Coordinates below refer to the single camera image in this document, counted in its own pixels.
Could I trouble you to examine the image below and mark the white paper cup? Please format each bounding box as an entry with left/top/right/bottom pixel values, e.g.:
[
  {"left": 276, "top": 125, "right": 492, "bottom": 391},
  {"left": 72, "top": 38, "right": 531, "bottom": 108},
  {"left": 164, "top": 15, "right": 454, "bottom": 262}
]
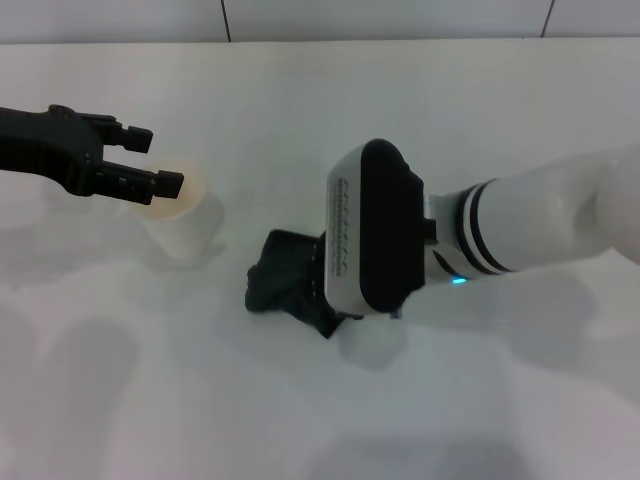
[{"left": 128, "top": 157, "right": 226, "bottom": 262}]

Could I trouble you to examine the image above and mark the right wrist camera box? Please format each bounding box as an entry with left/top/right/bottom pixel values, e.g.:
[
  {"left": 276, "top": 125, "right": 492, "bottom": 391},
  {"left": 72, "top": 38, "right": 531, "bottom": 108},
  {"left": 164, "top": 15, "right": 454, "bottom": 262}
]
[{"left": 322, "top": 138, "right": 430, "bottom": 317}]

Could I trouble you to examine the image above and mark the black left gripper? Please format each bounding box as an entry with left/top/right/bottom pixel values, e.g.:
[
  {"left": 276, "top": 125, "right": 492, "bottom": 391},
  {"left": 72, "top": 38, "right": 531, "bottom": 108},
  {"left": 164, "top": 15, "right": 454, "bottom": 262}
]
[{"left": 0, "top": 104, "right": 185, "bottom": 206}]

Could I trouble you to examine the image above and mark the dark blue rag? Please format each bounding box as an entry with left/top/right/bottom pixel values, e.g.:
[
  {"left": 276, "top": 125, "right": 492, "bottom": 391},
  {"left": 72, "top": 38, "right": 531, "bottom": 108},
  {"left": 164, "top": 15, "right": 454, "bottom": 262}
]
[{"left": 243, "top": 228, "right": 346, "bottom": 340}]

